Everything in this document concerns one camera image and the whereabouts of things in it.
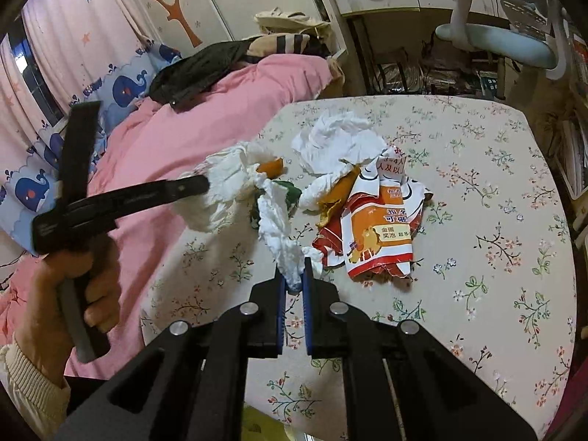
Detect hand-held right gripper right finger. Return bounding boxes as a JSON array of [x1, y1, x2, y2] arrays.
[[301, 262, 538, 441]]

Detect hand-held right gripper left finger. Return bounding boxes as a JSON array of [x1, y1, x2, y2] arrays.
[[53, 264, 288, 441]]

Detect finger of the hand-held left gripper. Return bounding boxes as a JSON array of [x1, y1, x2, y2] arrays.
[[68, 175, 212, 231], [59, 100, 103, 211]]

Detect red and white snack wrapper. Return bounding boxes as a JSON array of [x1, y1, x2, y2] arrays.
[[311, 144, 435, 282]]

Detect person's left forearm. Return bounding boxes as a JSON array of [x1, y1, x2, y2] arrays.
[[0, 331, 72, 426]]

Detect person's left hand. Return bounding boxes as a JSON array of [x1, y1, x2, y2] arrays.
[[16, 239, 123, 386]]

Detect pink blanket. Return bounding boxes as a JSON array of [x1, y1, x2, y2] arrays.
[[0, 53, 341, 381]]

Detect window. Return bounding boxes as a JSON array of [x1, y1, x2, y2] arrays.
[[7, 21, 66, 126]]

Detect green wrapper scrap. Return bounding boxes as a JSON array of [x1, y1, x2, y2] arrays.
[[249, 181, 302, 231]]

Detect brown peel piece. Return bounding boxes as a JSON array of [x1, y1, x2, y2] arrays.
[[316, 165, 361, 228]]

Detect small white tissue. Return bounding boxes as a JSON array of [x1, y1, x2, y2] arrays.
[[298, 165, 352, 212]]

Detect yellow printed bag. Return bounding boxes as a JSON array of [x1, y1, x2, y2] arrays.
[[241, 405, 277, 441]]

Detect orange peel piece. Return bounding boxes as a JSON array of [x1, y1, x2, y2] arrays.
[[256, 158, 286, 180]]

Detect pink star curtain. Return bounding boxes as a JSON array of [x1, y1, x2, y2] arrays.
[[0, 0, 161, 126]]

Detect black jacket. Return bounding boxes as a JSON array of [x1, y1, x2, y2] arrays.
[[149, 39, 266, 109]]

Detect large flat white tissue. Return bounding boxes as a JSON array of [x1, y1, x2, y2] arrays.
[[291, 110, 390, 180]]

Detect floral tablecloth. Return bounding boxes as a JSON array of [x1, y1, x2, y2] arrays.
[[140, 94, 580, 441]]

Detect striped beige cloth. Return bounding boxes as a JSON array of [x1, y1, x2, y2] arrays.
[[248, 32, 332, 63]]

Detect white wardrobe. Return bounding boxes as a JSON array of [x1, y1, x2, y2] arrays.
[[138, 0, 322, 53]]

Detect cream canvas bag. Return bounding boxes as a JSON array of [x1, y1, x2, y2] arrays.
[[255, 7, 332, 41]]

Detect plastic bags under desk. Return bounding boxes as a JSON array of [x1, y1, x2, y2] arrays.
[[373, 39, 462, 98]]

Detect blue and grey desk chair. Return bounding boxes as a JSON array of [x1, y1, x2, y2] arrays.
[[413, 0, 574, 82]]

